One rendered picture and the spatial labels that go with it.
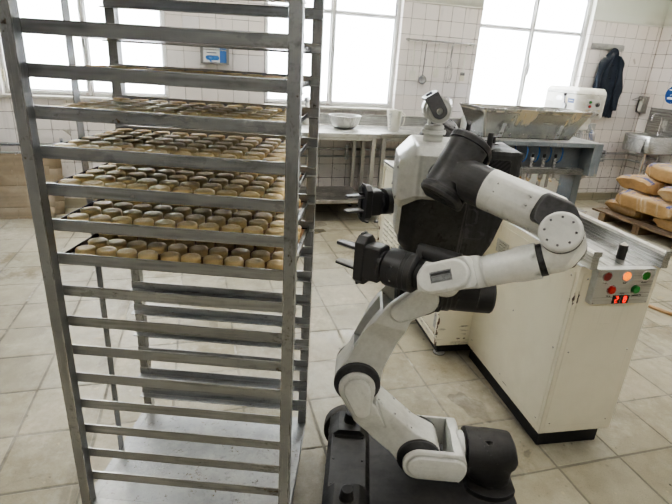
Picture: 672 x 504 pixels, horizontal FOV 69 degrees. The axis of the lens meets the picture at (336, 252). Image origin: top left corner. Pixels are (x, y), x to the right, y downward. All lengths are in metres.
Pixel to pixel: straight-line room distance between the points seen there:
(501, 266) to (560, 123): 1.68
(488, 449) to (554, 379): 0.53
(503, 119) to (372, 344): 1.38
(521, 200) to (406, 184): 0.32
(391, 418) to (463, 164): 0.88
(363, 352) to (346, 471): 0.47
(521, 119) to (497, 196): 1.48
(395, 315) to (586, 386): 1.09
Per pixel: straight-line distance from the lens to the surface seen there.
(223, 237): 1.22
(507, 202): 1.03
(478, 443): 1.75
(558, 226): 0.98
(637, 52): 7.20
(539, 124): 2.57
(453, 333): 2.71
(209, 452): 1.92
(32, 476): 2.24
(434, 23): 5.66
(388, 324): 1.41
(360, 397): 1.53
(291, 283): 1.20
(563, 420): 2.32
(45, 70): 1.31
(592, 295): 1.99
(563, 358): 2.12
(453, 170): 1.09
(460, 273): 1.00
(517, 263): 1.00
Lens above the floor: 1.46
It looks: 21 degrees down
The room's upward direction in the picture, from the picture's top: 4 degrees clockwise
